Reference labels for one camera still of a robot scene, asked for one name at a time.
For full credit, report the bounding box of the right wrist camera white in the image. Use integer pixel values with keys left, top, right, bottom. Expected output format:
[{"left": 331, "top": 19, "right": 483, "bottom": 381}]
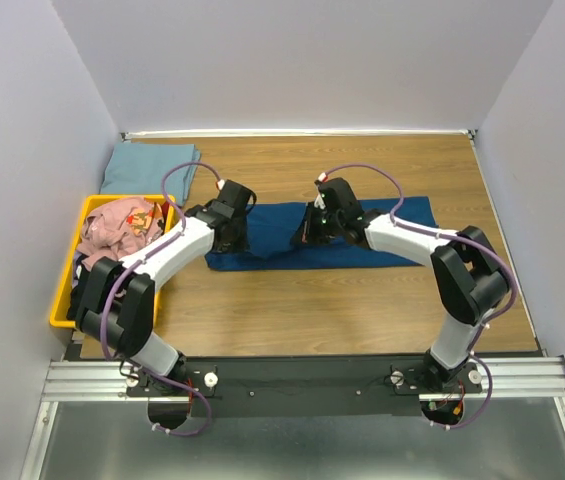
[{"left": 313, "top": 172, "right": 328, "bottom": 211}]

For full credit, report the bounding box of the aluminium extrusion rail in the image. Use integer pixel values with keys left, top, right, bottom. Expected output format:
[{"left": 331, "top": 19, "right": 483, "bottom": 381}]
[{"left": 41, "top": 357, "right": 565, "bottom": 402}]

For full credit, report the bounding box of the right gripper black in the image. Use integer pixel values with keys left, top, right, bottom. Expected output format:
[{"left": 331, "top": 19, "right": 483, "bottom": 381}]
[{"left": 291, "top": 201, "right": 343, "bottom": 246}]

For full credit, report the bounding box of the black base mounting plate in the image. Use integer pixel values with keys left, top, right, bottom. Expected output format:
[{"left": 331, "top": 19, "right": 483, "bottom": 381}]
[{"left": 126, "top": 354, "right": 488, "bottom": 431}]

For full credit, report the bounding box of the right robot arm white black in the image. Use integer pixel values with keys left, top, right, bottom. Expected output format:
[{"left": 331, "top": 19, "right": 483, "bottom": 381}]
[{"left": 291, "top": 175, "right": 518, "bottom": 392}]

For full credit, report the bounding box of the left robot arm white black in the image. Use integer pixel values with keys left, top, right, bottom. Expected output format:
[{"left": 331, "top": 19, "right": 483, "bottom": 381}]
[{"left": 75, "top": 180, "right": 257, "bottom": 395}]

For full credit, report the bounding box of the dark blue t-shirt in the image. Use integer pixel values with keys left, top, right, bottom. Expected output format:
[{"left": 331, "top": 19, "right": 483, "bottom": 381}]
[{"left": 205, "top": 202, "right": 416, "bottom": 272}]

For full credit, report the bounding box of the folded light blue t-shirt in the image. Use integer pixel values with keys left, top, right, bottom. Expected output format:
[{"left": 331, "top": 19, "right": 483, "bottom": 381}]
[{"left": 100, "top": 142, "right": 201, "bottom": 201}]

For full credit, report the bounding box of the black garment in bin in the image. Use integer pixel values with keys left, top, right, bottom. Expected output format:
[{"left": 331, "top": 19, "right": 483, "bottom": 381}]
[{"left": 66, "top": 267, "right": 90, "bottom": 320}]

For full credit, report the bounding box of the pink t-shirt in bin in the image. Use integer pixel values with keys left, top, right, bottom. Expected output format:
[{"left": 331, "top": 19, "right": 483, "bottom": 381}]
[{"left": 76, "top": 197, "right": 165, "bottom": 271}]

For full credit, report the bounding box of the yellow plastic bin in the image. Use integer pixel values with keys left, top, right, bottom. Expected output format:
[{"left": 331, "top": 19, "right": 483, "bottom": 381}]
[{"left": 49, "top": 194, "right": 178, "bottom": 329}]

